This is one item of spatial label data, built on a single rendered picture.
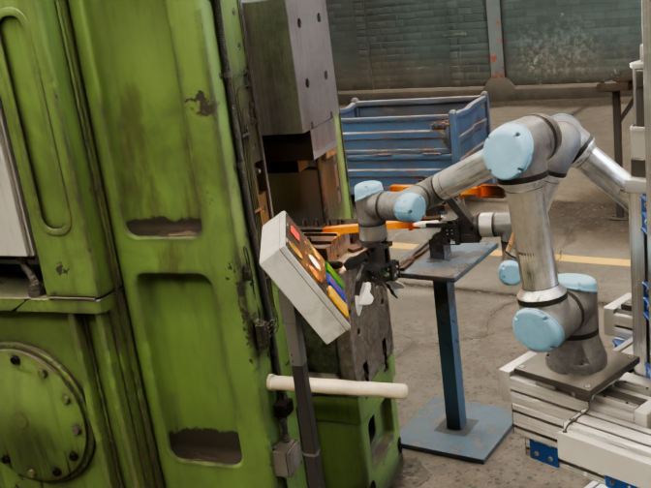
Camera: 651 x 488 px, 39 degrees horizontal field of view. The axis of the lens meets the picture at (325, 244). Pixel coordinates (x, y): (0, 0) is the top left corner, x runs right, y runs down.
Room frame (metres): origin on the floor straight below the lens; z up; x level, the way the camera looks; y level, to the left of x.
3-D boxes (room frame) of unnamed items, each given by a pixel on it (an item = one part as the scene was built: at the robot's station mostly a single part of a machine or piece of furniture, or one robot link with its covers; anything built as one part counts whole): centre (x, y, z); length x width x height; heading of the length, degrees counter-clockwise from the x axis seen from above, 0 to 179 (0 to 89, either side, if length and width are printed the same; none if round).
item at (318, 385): (2.54, 0.02, 0.62); 0.44 x 0.05 x 0.05; 65
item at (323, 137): (2.98, 0.15, 1.32); 0.42 x 0.20 x 0.10; 65
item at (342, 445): (3.03, 0.13, 0.23); 0.55 x 0.37 x 0.47; 65
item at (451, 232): (2.74, -0.43, 1.01); 0.12 x 0.08 x 0.09; 65
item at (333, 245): (2.98, 0.15, 0.96); 0.42 x 0.20 x 0.09; 65
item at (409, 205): (2.28, -0.22, 1.23); 0.11 x 0.11 x 0.08; 47
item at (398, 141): (6.99, -0.70, 0.36); 1.20 x 0.80 x 0.72; 60
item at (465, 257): (3.28, -0.42, 0.73); 0.40 x 0.30 x 0.02; 145
